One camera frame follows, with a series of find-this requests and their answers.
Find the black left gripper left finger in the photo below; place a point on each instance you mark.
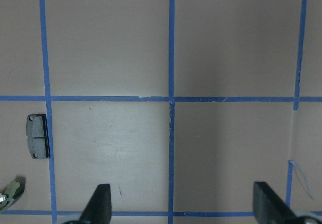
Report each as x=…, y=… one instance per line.
x=99, y=207

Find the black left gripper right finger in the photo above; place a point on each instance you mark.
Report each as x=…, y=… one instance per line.
x=269, y=208

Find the green curved brake shoe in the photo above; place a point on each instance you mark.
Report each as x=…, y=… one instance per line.
x=12, y=193

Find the dark grey brake pad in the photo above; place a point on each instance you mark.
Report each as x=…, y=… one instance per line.
x=37, y=136

